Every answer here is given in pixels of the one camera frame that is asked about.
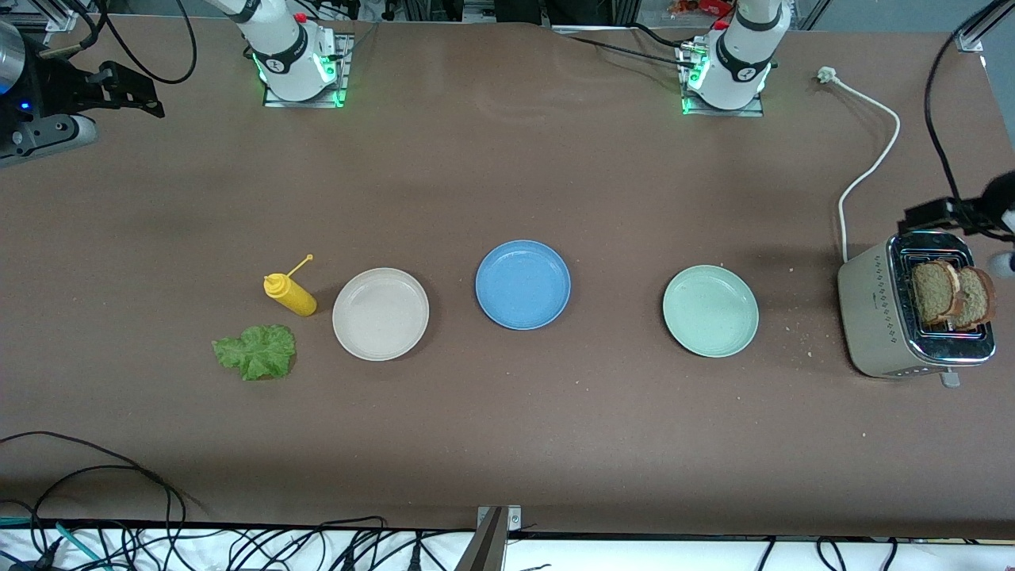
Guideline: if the brown bread slice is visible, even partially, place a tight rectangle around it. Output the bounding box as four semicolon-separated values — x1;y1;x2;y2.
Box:
910;260;962;326
952;266;997;332

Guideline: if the yellow mustard squeeze bottle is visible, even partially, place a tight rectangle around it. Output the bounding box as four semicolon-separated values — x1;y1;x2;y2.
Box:
263;254;318;317

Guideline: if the green lettuce leaf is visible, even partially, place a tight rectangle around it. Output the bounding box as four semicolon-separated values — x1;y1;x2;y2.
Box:
212;324;297;381

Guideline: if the light green round plate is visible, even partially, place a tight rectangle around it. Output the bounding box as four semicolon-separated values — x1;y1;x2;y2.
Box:
662;264;760;358

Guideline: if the beige round plate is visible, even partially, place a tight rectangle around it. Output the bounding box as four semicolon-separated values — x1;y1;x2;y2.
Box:
332;267;430;362

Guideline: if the blue round plate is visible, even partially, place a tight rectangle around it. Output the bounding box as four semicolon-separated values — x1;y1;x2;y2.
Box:
475;240;572;331

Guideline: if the beige chrome toaster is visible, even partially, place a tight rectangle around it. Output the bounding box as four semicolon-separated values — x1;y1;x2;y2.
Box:
837;230;998;389

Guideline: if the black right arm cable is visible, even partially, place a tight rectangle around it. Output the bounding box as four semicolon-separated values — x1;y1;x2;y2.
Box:
97;0;197;85

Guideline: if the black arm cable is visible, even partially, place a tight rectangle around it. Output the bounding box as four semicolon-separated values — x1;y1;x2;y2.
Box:
97;0;197;85
924;0;1015;209

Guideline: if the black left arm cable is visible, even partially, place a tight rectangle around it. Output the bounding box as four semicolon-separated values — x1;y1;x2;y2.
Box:
924;0;1015;209

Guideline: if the aluminium frame profile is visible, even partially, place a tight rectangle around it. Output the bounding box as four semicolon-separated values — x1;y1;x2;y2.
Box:
956;0;1015;53
0;0;96;34

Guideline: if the white toaster power cord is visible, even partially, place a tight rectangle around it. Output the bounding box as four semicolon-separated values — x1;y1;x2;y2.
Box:
817;67;902;263

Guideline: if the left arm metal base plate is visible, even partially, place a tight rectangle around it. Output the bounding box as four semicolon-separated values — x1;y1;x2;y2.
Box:
680;36;766;118

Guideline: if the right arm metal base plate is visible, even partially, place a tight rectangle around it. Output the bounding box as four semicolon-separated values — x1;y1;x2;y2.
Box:
263;33;354;109

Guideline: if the black base supply cable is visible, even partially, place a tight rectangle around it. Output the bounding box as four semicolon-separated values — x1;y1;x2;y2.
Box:
555;24;699;69

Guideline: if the black looping cable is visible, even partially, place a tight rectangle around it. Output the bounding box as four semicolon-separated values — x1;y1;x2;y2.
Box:
0;432;188;571

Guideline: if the teal cable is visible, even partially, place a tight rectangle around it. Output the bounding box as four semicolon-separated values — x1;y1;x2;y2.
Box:
0;515;113;571

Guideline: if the black cable bundle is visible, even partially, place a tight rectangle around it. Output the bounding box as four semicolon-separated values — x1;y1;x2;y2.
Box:
119;515;477;571

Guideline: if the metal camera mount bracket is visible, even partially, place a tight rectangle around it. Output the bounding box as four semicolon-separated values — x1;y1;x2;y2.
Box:
456;505;523;571

